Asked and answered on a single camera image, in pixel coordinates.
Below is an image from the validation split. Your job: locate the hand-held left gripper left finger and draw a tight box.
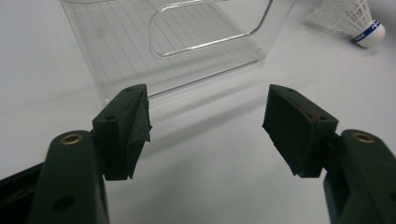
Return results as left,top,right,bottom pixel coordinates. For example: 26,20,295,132
27,83,153,224

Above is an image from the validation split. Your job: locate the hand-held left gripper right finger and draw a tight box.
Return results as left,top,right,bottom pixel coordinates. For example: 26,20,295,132
262,83,396,224

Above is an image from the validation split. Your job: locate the clear plastic tray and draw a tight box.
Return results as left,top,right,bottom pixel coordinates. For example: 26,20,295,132
60,0,297,105

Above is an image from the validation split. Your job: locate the white shuttlecock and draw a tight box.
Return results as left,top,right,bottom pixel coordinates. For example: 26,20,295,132
306,0,387,49

